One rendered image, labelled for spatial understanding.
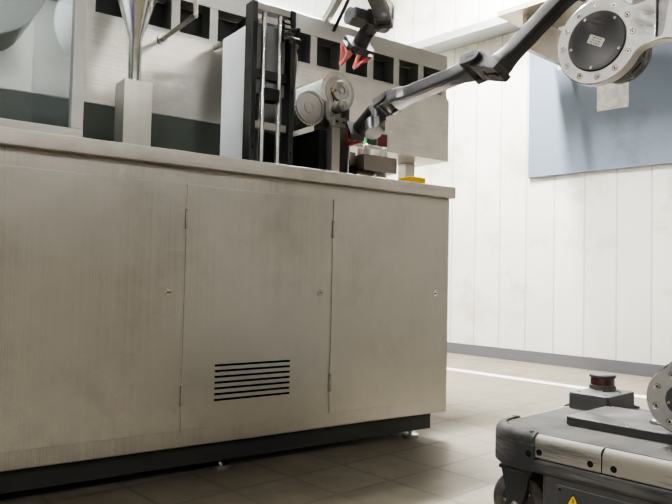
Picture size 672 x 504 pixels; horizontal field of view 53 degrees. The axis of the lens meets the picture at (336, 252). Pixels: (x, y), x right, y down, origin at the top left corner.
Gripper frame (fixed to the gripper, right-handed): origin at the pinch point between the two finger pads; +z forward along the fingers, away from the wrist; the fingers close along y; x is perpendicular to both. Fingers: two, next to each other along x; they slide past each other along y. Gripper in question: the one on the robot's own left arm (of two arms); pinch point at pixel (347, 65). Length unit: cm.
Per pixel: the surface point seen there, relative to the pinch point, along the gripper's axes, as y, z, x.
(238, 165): -52, 14, -47
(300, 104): -13.1, 16.7, -4.9
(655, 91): 260, -7, 53
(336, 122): -2.4, 15.0, -14.1
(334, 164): -1.2, 26.1, -23.8
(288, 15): -27.2, -8.9, 5.5
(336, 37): 25, 15, 48
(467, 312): 247, 193, 33
